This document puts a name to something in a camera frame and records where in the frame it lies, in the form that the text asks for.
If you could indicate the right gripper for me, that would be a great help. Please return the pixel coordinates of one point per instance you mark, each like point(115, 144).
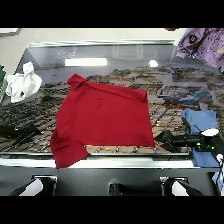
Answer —
point(166, 138)

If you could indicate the red T-shirt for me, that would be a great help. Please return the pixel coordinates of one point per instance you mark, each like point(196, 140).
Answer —
point(103, 116)

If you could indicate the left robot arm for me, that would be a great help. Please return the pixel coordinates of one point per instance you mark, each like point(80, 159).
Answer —
point(20, 131)

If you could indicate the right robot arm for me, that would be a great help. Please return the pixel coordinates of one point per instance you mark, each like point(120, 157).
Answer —
point(200, 141)

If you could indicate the blue garment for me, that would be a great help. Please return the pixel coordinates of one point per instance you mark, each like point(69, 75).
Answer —
point(201, 121)

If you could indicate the purple garment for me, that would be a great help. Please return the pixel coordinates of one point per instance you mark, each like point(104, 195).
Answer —
point(203, 45)

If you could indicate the white garment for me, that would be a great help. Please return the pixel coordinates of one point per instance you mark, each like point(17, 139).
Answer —
point(23, 83)

